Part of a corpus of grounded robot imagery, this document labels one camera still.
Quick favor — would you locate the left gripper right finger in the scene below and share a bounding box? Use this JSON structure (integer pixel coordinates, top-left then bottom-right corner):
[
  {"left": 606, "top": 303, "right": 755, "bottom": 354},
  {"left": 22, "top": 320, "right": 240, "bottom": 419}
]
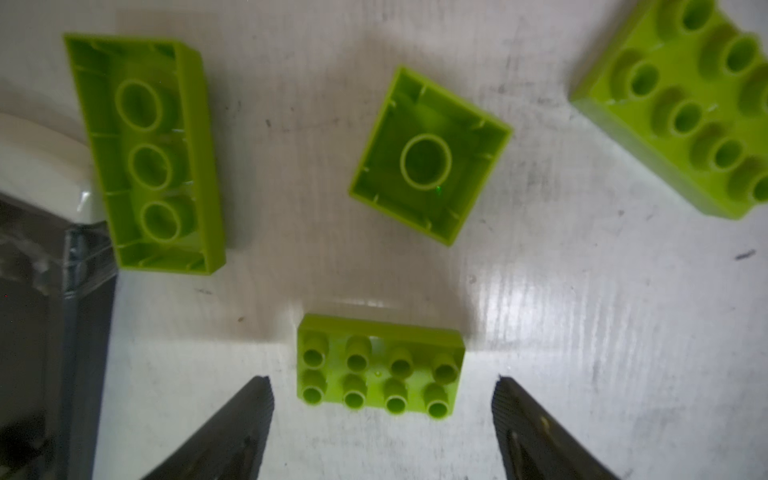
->
[{"left": 491, "top": 377, "right": 617, "bottom": 480}]

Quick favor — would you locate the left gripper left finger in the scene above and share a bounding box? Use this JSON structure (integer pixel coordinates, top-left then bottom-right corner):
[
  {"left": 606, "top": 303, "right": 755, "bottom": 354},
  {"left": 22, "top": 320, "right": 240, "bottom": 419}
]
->
[{"left": 145, "top": 376, "right": 275, "bottom": 479}]

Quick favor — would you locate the green brick lower left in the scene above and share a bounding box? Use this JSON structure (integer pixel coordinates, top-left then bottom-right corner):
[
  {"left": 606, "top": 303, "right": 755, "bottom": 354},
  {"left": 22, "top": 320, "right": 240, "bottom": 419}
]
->
[{"left": 297, "top": 314, "right": 466, "bottom": 420}]

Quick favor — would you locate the small green square brick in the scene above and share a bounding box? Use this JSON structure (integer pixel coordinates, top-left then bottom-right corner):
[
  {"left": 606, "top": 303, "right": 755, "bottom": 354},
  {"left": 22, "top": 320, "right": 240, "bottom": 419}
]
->
[{"left": 349, "top": 65, "right": 514, "bottom": 246}]

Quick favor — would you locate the green brick far left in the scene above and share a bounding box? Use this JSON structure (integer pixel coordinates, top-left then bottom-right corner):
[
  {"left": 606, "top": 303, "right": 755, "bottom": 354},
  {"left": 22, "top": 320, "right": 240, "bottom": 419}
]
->
[{"left": 64, "top": 33, "right": 226, "bottom": 275}]

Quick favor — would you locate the green brick tilted centre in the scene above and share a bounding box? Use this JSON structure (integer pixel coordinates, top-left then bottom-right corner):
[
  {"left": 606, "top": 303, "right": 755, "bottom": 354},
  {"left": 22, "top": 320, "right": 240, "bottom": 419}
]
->
[{"left": 570, "top": 0, "right": 767, "bottom": 220}]

